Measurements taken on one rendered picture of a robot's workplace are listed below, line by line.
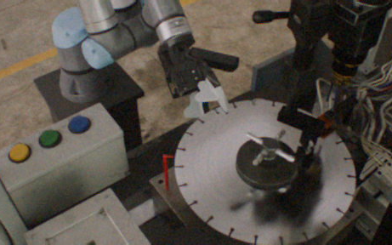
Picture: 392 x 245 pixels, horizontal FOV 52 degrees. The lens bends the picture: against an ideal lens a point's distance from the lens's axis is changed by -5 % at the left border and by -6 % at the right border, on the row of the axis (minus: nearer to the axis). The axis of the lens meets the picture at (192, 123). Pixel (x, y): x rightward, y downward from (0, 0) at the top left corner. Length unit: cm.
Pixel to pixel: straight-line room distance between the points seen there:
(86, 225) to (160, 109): 150
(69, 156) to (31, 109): 151
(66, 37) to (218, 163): 53
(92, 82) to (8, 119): 125
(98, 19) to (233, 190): 48
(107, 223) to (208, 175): 20
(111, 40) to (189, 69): 20
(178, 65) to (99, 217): 35
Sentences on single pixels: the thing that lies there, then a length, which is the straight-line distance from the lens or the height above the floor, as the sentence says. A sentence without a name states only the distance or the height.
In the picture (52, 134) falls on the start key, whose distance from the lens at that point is 91.
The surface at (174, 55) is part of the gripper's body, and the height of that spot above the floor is 99.
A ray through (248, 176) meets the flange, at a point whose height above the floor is 96.
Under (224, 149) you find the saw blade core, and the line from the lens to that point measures 78.
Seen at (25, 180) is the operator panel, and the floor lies 90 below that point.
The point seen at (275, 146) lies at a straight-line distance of 73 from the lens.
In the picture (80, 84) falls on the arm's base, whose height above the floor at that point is 80.
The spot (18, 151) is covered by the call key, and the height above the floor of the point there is 91.
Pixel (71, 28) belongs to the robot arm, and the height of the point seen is 97.
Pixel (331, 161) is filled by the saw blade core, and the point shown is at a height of 95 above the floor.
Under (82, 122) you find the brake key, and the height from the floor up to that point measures 91.
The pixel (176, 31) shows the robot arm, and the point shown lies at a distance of 93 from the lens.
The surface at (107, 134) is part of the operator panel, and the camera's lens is 89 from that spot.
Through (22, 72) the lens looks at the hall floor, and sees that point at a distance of 265.
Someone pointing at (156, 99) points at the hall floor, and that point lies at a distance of 227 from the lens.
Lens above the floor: 155
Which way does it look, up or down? 46 degrees down
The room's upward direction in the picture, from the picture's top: straight up
